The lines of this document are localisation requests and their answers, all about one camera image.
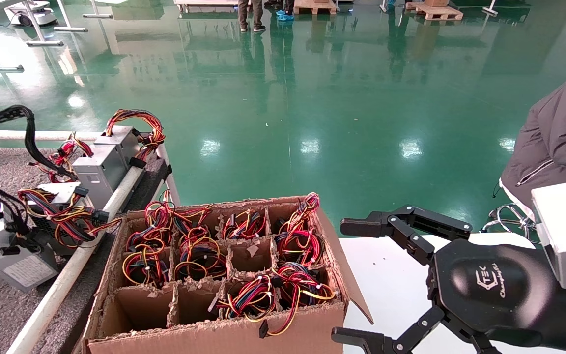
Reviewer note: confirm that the chrome stool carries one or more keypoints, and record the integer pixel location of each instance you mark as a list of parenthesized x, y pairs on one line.
[(506, 212)]

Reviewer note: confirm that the white tube rail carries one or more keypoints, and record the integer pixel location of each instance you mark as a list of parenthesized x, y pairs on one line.
[(62, 290)]

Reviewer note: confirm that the wooden pallet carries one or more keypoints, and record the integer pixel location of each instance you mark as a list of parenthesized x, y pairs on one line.
[(435, 12), (315, 7)]

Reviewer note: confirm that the person blue shoe covers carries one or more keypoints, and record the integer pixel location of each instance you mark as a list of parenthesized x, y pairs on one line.
[(285, 16)]

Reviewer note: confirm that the person khaki trousers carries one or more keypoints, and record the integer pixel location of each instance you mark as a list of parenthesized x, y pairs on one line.
[(246, 12)]

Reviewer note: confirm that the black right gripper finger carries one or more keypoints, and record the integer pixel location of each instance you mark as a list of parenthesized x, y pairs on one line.
[(361, 341)]

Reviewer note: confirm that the cardboard box with dividers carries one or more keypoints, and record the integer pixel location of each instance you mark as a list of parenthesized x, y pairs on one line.
[(224, 339)]

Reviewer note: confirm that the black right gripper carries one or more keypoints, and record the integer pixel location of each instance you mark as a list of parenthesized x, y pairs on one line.
[(499, 295)]

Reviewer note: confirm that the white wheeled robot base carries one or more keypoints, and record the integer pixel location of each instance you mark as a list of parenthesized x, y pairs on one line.
[(32, 12)]

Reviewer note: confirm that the seated person gray jacket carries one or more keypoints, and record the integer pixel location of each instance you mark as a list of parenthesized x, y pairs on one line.
[(558, 137)]

